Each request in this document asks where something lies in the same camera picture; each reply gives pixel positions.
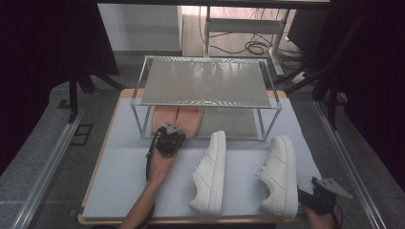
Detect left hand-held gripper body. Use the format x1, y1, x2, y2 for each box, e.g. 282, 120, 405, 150
155, 122, 186, 158

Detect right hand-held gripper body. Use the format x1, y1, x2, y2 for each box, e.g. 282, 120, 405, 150
309, 177, 353, 215

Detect pink slipper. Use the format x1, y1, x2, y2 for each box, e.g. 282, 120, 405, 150
176, 106, 205, 138
152, 106, 180, 135

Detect white sneaker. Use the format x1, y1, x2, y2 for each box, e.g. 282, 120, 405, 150
256, 134, 299, 219
189, 130, 227, 218

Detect metal shoe rack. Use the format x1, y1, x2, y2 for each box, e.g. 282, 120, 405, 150
130, 55, 284, 141

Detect person's right hand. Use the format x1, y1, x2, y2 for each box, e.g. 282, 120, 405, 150
304, 206, 336, 229

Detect person's left hand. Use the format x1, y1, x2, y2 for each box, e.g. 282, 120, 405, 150
148, 148, 176, 183

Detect pale grey table mat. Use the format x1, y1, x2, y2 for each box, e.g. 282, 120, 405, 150
81, 96, 323, 220

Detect black metal stand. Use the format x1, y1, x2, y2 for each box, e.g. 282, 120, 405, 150
283, 12, 354, 130

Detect white power strip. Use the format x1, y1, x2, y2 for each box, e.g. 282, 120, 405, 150
290, 72, 309, 85

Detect black tripod stand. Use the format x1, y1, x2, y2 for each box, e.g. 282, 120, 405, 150
56, 61, 126, 125

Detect white cabinet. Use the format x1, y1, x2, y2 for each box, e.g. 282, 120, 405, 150
96, 3, 183, 52

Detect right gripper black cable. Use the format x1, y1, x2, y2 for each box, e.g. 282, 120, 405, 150
330, 204, 344, 229

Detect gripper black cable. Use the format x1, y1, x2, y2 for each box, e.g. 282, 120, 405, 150
144, 131, 160, 183
330, 204, 344, 229

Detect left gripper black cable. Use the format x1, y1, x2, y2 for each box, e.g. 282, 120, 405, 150
144, 131, 160, 183

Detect aluminium floor rail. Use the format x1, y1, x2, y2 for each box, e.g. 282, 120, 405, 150
313, 99, 388, 229
11, 111, 85, 229

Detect black square floor frame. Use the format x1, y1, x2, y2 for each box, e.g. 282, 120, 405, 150
70, 123, 94, 147

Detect black floor cables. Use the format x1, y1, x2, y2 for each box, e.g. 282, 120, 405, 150
199, 6, 304, 65

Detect white desk frame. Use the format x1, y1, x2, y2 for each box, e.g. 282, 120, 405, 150
203, 6, 287, 77

